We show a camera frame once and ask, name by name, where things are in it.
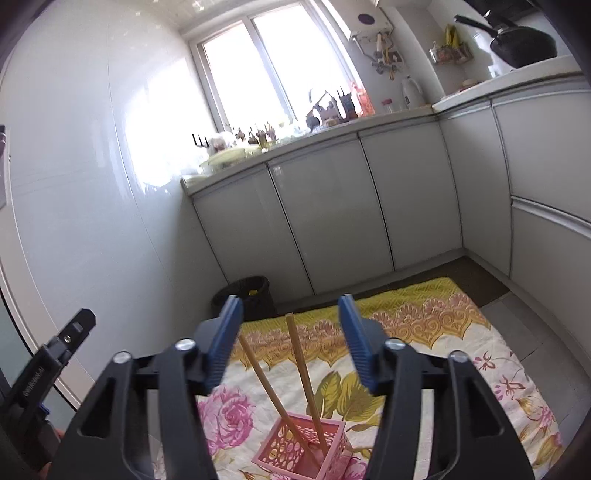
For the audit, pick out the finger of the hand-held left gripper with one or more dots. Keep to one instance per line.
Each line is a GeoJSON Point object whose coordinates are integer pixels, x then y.
{"type": "Point", "coordinates": [73, 330]}

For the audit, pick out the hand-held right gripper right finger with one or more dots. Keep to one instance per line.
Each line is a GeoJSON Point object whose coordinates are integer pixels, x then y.
{"type": "Point", "coordinates": [358, 344]}

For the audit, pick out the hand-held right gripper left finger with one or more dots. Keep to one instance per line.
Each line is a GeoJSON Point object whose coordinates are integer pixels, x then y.
{"type": "Point", "coordinates": [225, 344]}

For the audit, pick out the wooden chopstick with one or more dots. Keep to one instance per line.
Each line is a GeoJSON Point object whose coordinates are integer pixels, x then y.
{"type": "Point", "coordinates": [302, 369]}
{"type": "Point", "coordinates": [265, 383]}

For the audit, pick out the pink perforated chopstick holder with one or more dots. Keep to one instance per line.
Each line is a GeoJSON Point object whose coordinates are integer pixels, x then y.
{"type": "Point", "coordinates": [300, 443]}

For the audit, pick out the black trash bin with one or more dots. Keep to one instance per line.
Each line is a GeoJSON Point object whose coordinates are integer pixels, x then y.
{"type": "Point", "coordinates": [251, 295]}

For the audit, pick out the floral printed blanket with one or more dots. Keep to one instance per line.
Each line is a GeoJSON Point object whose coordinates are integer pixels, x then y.
{"type": "Point", "coordinates": [443, 337]}

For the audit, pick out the white kitchen cabinets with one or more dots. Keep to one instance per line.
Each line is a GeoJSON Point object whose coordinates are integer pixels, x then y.
{"type": "Point", "coordinates": [323, 198]}

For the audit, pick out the pale green plate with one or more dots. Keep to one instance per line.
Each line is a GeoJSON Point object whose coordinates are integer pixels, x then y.
{"type": "Point", "coordinates": [225, 158]}

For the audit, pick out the black hook rack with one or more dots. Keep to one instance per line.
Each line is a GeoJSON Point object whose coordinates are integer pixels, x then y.
{"type": "Point", "coordinates": [199, 140]}

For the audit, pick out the row of small bottles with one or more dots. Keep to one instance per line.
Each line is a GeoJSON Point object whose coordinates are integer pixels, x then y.
{"type": "Point", "coordinates": [258, 134]}

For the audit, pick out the black knife block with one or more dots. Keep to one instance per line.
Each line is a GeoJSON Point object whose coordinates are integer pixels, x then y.
{"type": "Point", "coordinates": [346, 104]}

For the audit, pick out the pink-lidded jar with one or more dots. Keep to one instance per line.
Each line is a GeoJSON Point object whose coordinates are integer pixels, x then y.
{"type": "Point", "coordinates": [387, 105]}

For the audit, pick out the orange plastic bag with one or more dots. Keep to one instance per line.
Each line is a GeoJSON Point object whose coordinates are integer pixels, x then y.
{"type": "Point", "coordinates": [364, 99]}

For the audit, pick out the white electric kettle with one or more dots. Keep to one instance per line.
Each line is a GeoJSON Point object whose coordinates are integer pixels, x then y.
{"type": "Point", "coordinates": [411, 92]}

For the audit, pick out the kitchen window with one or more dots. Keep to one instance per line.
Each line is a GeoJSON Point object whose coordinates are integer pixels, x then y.
{"type": "Point", "coordinates": [249, 69]}

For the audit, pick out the yellow cloth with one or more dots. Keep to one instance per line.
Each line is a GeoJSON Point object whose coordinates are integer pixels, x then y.
{"type": "Point", "coordinates": [450, 34]}

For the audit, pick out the white water heater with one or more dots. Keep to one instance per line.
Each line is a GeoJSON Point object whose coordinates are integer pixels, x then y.
{"type": "Point", "coordinates": [369, 21]}

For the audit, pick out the black wok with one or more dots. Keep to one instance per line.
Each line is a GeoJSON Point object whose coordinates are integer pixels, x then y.
{"type": "Point", "coordinates": [524, 46]}

